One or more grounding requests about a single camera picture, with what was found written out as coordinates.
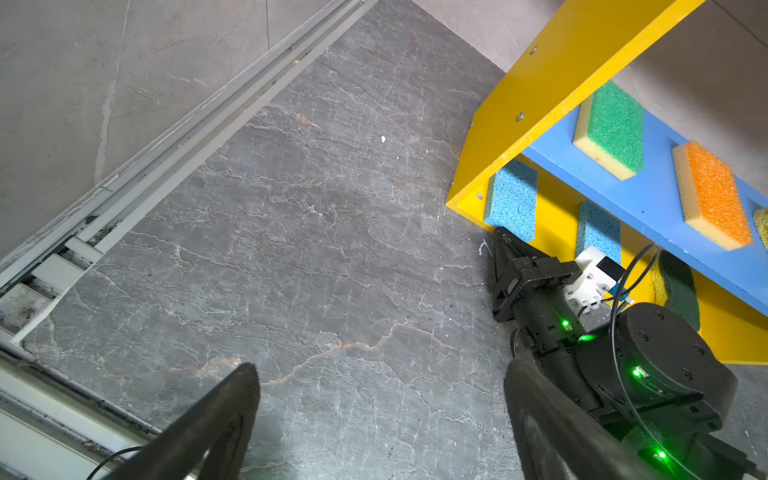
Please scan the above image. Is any light blue sponge front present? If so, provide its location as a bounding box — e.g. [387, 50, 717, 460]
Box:
[483, 160, 538, 243]

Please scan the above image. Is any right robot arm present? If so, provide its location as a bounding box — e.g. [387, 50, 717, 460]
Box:
[492, 227, 764, 479]

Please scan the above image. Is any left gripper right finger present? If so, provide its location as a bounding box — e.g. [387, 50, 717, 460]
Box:
[504, 359, 660, 479]

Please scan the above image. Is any aluminium rail base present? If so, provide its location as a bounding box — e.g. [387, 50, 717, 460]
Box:
[1, 1, 371, 479]

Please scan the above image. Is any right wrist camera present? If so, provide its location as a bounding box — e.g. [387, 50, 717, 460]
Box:
[562, 246, 625, 310]

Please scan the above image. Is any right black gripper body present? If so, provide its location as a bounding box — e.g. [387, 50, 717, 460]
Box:
[492, 227, 585, 360]

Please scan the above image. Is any light blue sponge row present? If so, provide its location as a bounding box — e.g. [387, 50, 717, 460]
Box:
[576, 200, 622, 264]

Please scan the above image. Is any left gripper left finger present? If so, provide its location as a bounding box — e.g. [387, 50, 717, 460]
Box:
[107, 363, 260, 479]

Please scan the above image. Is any dark green curved sponge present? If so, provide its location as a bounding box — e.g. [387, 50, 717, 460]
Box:
[650, 250, 701, 331]
[753, 208, 768, 250]

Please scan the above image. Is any yellow shelf unit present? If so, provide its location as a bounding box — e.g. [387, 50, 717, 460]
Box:
[446, 1, 767, 365]

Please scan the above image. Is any green yellow sponge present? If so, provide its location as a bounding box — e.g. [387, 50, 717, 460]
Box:
[573, 80, 645, 181]

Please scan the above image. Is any orange sponge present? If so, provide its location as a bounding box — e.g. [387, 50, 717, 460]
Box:
[672, 141, 753, 251]

